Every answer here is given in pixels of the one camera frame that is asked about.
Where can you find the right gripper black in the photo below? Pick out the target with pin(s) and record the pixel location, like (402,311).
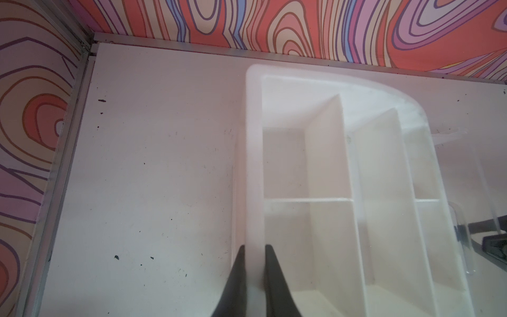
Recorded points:
(493,247)

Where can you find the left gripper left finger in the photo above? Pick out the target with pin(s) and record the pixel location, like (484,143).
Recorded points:
(233,301)

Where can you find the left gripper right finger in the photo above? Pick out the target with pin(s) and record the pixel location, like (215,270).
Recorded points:
(279,300)

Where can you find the clear plastic drawer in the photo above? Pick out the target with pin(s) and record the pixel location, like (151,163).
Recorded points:
(468,194)

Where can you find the white plastic drawer organizer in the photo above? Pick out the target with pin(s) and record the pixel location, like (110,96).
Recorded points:
(338,177)

